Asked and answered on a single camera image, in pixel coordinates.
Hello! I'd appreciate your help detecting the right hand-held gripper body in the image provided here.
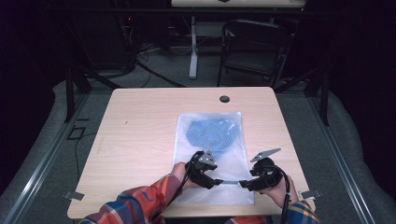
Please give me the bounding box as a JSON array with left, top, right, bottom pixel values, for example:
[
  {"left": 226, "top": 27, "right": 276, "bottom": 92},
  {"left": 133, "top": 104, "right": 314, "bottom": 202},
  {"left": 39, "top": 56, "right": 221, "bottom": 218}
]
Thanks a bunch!
[{"left": 248, "top": 147, "right": 290, "bottom": 191}]

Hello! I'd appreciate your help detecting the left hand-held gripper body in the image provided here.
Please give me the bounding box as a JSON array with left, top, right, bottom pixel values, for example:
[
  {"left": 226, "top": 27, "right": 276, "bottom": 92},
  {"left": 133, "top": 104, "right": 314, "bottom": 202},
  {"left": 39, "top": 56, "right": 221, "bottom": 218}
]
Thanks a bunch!
[{"left": 184, "top": 150, "right": 219, "bottom": 189}]

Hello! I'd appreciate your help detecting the white mesh laundry bag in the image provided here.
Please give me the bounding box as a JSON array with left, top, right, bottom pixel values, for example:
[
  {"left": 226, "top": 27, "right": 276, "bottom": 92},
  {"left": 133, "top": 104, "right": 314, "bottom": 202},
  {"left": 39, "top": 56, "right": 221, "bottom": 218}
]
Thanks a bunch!
[{"left": 170, "top": 111, "right": 256, "bottom": 206}]

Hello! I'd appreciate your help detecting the person's left hand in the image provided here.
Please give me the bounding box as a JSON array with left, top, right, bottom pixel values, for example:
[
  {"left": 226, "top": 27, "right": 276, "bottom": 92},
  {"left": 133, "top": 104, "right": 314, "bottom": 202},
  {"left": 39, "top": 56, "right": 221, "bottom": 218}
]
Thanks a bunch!
[{"left": 170, "top": 161, "right": 202, "bottom": 191}]

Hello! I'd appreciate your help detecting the person's right hand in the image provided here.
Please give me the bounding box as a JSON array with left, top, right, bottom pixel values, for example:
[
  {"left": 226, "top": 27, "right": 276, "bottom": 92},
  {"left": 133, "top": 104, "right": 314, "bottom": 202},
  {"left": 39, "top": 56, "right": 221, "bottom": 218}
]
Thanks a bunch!
[{"left": 261, "top": 175, "right": 301, "bottom": 209}]

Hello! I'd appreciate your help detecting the blue cloth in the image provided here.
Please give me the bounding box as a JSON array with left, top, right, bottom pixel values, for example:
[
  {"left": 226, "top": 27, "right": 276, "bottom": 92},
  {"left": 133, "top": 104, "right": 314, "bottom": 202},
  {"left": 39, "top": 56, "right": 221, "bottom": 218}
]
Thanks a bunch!
[{"left": 186, "top": 119, "right": 240, "bottom": 160}]

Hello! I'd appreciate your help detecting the black metal stand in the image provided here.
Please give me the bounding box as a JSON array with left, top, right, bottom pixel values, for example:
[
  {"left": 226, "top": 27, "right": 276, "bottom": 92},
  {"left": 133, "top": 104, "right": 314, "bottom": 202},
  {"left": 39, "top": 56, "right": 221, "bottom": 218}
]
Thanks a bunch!
[
  {"left": 273, "top": 65, "right": 331, "bottom": 127},
  {"left": 63, "top": 63, "right": 123, "bottom": 123}
]

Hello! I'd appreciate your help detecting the white desk leg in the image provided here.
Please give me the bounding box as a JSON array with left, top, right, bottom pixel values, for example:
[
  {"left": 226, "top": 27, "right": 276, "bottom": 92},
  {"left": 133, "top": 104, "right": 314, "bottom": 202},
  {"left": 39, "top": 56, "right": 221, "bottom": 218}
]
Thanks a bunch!
[{"left": 189, "top": 16, "right": 199, "bottom": 80}]

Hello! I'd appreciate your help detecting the black folding chair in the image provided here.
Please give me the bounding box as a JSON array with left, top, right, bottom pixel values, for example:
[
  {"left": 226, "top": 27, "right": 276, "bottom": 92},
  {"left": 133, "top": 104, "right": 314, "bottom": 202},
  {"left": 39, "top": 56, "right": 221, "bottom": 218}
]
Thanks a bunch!
[{"left": 216, "top": 18, "right": 294, "bottom": 90}]

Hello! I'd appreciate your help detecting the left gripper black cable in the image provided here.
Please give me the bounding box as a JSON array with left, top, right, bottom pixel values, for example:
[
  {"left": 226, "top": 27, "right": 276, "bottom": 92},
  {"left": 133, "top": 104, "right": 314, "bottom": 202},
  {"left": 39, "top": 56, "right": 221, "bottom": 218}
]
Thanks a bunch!
[{"left": 162, "top": 150, "right": 204, "bottom": 218}]

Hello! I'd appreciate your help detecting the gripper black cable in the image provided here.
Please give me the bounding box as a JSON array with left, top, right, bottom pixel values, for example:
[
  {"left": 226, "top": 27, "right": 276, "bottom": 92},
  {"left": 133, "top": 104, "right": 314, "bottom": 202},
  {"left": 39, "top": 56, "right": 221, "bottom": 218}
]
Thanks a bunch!
[
  {"left": 162, "top": 150, "right": 204, "bottom": 218},
  {"left": 266, "top": 163, "right": 292, "bottom": 224}
]

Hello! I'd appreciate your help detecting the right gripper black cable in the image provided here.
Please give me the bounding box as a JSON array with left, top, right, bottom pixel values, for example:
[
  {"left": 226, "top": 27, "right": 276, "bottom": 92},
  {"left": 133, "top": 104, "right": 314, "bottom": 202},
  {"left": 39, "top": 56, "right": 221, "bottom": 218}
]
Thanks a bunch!
[{"left": 266, "top": 163, "right": 292, "bottom": 224}]

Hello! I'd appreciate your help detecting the grey corner bracket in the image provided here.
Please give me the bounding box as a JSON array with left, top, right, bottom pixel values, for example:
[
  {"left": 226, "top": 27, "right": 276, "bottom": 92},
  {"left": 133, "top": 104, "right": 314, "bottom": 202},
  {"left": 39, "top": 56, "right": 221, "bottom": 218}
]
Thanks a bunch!
[
  {"left": 298, "top": 188, "right": 323, "bottom": 201},
  {"left": 63, "top": 189, "right": 86, "bottom": 202}
]

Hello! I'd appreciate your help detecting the aluminium floor rail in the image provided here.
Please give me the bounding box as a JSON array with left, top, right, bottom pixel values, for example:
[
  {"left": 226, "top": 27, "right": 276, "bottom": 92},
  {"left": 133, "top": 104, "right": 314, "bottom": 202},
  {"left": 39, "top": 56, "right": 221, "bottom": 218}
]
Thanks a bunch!
[
  {"left": 306, "top": 94, "right": 376, "bottom": 224},
  {"left": 0, "top": 92, "right": 92, "bottom": 224}
]

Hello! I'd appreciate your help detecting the thick black floor cable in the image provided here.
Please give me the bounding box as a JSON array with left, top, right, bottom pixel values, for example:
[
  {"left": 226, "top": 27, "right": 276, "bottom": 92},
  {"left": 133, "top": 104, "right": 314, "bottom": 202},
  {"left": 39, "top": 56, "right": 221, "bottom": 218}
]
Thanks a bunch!
[{"left": 135, "top": 60, "right": 187, "bottom": 89}]

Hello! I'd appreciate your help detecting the thin black floor cable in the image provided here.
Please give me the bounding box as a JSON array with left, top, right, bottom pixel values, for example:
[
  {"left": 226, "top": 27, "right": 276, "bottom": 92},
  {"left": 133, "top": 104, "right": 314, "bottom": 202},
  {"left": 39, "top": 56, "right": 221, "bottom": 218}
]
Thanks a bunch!
[{"left": 74, "top": 132, "right": 98, "bottom": 185}]

